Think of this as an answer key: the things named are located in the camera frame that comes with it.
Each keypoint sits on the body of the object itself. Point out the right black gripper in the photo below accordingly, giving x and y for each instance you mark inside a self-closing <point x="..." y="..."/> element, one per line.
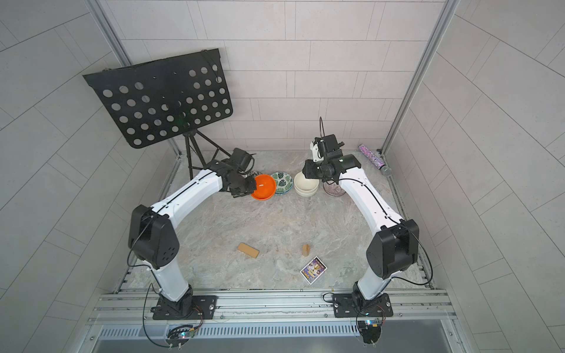
<point x="309" y="170"/>

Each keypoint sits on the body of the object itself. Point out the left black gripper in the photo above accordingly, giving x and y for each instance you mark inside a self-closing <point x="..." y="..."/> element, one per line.
<point x="240" y="184"/>

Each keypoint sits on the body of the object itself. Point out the purple striped bowl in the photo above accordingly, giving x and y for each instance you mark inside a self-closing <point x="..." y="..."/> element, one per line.
<point x="333" y="189"/>

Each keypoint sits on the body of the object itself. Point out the orange bowl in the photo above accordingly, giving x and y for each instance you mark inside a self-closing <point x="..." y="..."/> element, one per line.
<point x="265" y="187"/>

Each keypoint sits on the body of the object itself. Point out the cream bowl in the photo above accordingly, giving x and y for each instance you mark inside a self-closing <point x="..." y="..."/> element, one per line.
<point x="305" y="184"/>
<point x="308" y="193"/>

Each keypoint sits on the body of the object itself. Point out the green leaf bowl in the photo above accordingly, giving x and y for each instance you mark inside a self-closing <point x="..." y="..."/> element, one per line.
<point x="284" y="192"/>
<point x="283" y="180"/>

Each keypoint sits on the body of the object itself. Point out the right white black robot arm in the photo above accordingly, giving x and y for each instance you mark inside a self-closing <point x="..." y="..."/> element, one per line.
<point x="395" y="244"/>

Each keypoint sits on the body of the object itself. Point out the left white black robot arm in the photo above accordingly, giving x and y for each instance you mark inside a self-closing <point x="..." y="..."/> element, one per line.
<point x="153" y="238"/>

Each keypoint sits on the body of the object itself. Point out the purple glitter tube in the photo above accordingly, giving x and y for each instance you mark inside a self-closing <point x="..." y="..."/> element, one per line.
<point x="377" y="161"/>

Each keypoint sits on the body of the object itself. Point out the wooden rectangular block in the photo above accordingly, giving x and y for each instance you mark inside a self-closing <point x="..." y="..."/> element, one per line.
<point x="248" y="250"/>

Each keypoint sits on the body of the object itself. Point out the small wooden cylinder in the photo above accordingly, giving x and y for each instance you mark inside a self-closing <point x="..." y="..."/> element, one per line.
<point x="305" y="250"/>

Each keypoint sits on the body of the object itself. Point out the purple playing card box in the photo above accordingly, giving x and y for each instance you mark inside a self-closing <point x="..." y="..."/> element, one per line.
<point x="313" y="270"/>

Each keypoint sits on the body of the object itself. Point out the black perforated music stand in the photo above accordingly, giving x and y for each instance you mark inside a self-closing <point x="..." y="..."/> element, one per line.
<point x="161" y="99"/>

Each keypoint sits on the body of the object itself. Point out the left green circuit board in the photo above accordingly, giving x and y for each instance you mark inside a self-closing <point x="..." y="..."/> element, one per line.
<point x="178" y="336"/>

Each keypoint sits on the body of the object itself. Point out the green circuit board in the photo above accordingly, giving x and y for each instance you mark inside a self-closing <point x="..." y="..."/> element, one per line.
<point x="178" y="336"/>
<point x="369" y="331"/>

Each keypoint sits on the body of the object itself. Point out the right green circuit board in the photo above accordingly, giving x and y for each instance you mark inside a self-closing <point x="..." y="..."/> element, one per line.
<point x="369" y="331"/>

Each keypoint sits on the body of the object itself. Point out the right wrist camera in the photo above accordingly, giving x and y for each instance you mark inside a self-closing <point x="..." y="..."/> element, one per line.
<point x="316" y="154"/>

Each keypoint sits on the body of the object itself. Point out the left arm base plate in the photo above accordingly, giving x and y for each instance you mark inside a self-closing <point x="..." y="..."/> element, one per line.
<point x="190" y="307"/>

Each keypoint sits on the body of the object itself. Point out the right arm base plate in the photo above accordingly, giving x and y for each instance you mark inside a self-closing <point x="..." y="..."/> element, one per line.
<point x="354" y="305"/>

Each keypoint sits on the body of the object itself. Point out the aluminium mounting rail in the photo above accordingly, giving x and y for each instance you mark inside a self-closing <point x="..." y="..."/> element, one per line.
<point x="239" y="306"/>

